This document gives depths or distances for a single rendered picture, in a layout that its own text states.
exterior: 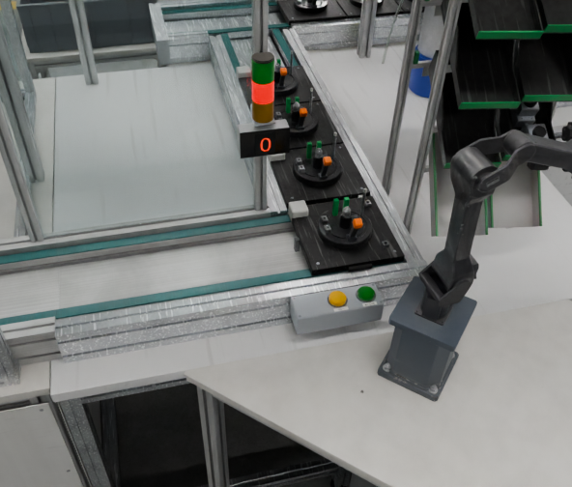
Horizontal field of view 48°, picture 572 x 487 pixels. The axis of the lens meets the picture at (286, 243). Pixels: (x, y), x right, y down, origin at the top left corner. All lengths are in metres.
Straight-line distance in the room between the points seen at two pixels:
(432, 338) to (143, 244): 0.77
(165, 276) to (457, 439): 0.78
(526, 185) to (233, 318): 0.83
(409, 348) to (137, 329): 0.61
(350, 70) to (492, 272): 1.12
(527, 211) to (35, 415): 1.30
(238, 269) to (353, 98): 1.00
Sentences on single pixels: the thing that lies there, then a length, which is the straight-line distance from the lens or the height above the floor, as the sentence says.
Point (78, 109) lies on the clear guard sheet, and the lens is 1.50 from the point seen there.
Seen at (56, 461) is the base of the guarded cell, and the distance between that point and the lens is 1.82.
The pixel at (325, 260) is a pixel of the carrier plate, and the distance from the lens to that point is 1.58.
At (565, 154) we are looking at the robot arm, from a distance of 1.24.
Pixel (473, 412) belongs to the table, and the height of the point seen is 0.86.
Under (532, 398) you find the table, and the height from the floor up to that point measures 0.86.
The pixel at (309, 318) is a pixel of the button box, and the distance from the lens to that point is 1.47.
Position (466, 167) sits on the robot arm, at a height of 1.44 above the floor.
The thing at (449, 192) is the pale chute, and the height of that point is 1.07.
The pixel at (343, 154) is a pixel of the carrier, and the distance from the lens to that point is 1.92.
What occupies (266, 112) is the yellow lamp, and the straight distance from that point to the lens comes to 1.49.
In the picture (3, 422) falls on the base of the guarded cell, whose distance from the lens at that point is 1.65.
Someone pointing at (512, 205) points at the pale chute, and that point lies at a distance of 1.75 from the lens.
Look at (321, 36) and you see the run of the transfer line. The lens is 2.69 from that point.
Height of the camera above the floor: 2.09
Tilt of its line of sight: 44 degrees down
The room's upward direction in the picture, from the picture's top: 2 degrees clockwise
